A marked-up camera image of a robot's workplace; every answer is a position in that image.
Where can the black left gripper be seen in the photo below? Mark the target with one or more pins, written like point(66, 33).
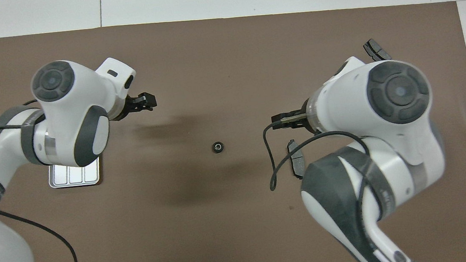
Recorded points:
point(124, 109)

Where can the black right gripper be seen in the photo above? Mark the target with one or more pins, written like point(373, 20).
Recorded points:
point(308, 117)

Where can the large black bearing gear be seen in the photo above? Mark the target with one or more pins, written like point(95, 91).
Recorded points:
point(217, 147)

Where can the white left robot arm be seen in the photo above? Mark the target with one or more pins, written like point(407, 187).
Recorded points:
point(68, 104)

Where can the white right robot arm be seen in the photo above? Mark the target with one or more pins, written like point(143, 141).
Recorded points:
point(387, 133)

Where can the silver ribbed metal tray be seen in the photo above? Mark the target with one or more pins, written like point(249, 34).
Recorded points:
point(75, 176)

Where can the long grey brake pad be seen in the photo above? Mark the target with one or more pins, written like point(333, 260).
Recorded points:
point(297, 161)

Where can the brown table mat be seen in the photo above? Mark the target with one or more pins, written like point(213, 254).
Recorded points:
point(209, 64)

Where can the short grey brake pad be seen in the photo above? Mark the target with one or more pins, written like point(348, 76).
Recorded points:
point(377, 48)

